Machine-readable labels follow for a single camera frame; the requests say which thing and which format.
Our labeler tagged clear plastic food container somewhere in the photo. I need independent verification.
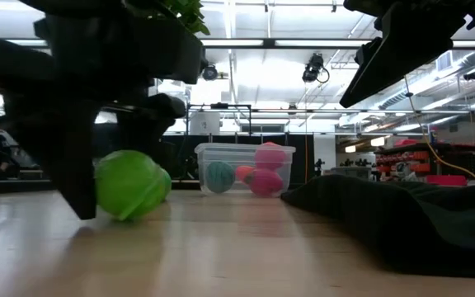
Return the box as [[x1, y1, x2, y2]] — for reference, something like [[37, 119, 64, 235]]
[[194, 142, 297, 198]]

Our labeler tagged shelf with red bins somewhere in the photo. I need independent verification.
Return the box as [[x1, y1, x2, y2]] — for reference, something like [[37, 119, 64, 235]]
[[375, 138, 475, 186]]

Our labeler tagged red toy bell pepper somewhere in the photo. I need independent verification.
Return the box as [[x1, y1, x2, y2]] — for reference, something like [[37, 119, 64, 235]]
[[253, 141, 288, 172]]

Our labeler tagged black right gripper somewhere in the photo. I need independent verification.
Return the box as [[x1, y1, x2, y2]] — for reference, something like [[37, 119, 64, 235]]
[[339, 0, 475, 108]]

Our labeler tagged yellow hanging cable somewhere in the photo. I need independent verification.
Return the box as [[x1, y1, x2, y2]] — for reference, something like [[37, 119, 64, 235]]
[[402, 73, 475, 185]]

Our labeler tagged red plastic box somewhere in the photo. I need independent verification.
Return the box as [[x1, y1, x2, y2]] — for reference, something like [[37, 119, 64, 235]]
[[426, 174, 468, 186]]

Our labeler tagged white box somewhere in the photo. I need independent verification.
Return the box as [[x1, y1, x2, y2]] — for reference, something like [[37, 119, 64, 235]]
[[189, 111, 222, 136]]

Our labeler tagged red toy fruit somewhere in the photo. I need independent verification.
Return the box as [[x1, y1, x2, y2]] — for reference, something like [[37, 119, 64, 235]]
[[243, 167, 285, 198]]

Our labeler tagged black cloth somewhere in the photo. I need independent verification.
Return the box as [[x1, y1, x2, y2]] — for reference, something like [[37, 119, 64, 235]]
[[280, 173, 475, 280]]

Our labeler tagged black ceiling camera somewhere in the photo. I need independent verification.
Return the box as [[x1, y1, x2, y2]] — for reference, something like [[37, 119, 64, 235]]
[[301, 52, 330, 84]]

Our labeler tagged black ceiling spotlight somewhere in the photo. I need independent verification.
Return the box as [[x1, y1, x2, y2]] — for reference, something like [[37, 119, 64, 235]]
[[201, 64, 220, 82]]

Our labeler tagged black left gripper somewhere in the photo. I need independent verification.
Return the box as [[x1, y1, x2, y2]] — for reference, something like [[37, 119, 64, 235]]
[[4, 0, 205, 221]]

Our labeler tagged striped green toy watermelon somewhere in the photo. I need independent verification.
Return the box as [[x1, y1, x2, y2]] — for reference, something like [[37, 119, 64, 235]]
[[205, 160, 237, 194]]

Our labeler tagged light green toy vegetable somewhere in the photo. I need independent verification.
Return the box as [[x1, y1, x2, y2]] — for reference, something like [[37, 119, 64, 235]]
[[94, 149, 167, 222]]

